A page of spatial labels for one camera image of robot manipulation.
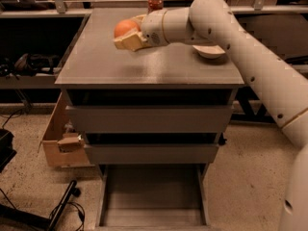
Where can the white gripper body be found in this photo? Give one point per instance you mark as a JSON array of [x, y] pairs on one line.
[[152, 28]]

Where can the orange fruit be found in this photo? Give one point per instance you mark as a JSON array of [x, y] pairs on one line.
[[125, 26]]

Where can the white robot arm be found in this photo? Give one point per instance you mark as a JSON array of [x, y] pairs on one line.
[[208, 21]]

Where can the grey drawer cabinet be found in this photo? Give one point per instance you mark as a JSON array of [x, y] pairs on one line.
[[95, 64]]

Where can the grey top drawer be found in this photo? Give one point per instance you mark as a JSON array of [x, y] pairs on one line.
[[149, 111]]

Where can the grey drawer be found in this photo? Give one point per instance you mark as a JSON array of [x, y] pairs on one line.
[[153, 198], [149, 111], [156, 148]]

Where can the grey middle drawer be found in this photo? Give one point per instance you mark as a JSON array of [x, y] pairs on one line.
[[156, 148]]

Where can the grey bottom drawer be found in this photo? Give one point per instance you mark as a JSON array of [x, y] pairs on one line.
[[153, 198]]

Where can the red soda can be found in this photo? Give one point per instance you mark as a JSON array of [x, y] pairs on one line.
[[154, 5]]

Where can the white bowl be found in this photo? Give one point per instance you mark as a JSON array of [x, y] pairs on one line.
[[209, 52]]

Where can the black headphones on shelf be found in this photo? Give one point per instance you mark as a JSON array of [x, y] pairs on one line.
[[29, 65]]

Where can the cardboard box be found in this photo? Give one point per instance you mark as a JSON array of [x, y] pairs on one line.
[[62, 146]]

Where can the black box at left edge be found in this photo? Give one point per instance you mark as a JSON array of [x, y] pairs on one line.
[[6, 148]]

